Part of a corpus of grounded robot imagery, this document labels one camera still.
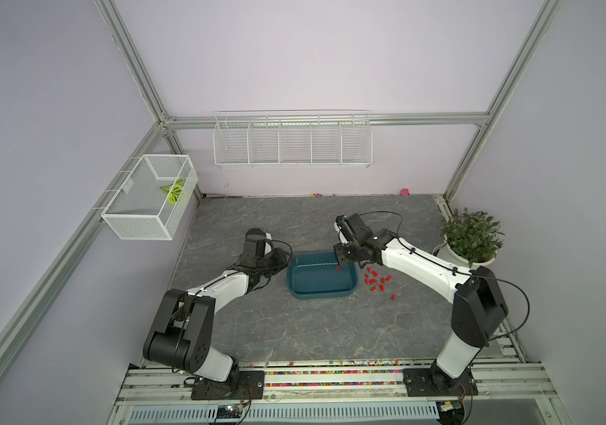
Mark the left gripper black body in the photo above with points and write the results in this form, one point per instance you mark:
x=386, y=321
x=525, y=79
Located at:
x=271, y=264

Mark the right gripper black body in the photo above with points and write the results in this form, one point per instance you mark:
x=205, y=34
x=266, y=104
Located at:
x=346, y=252

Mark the teal plastic storage box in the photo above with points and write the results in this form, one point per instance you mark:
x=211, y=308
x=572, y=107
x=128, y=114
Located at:
x=314, y=276

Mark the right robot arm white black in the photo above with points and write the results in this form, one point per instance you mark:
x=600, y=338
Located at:
x=478, y=305

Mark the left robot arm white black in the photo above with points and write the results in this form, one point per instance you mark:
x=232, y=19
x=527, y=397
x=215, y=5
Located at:
x=180, y=336

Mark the black round container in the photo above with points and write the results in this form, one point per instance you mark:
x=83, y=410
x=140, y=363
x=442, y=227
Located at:
x=256, y=234

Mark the white pot leafy plant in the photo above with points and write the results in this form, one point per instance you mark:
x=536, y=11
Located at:
x=470, y=239

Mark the green toy in basket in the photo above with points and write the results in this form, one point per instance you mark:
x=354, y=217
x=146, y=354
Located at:
x=174, y=192

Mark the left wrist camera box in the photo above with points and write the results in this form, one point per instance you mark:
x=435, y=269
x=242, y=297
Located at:
x=253, y=253

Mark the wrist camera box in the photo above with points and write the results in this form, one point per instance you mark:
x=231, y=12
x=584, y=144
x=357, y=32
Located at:
x=352, y=229
x=253, y=253

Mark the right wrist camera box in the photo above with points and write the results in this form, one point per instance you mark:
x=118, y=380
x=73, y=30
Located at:
x=352, y=229

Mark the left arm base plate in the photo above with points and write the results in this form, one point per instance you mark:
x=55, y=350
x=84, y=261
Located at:
x=240, y=384

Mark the white wire wall shelf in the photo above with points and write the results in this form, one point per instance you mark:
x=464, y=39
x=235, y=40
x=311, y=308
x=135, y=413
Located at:
x=301, y=139

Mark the white wire basket left wall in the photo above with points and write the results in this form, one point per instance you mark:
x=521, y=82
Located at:
x=138, y=209

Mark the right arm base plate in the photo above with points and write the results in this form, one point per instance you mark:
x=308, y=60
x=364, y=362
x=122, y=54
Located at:
x=431, y=382

